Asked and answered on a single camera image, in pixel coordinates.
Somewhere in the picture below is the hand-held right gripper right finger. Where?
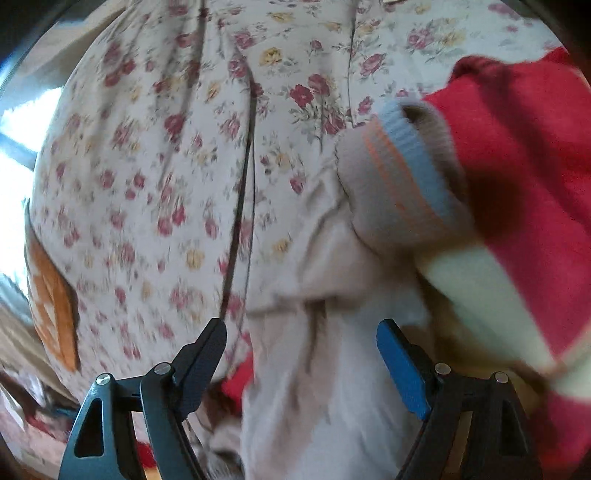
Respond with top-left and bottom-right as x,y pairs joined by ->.
376,318 -> 544,480

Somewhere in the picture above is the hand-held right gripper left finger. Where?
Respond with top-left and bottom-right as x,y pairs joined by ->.
59,318 -> 228,480

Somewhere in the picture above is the beige sweater with striped cuffs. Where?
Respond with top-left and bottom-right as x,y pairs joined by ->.
198,99 -> 476,480

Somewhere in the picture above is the floral bed sheet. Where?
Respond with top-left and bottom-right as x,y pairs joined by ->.
28,0 -> 573,402

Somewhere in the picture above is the red orange cream striped blanket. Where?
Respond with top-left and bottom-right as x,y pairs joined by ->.
134,46 -> 591,480

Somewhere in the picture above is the bright window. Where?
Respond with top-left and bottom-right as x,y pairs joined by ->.
0,85 -> 63,278

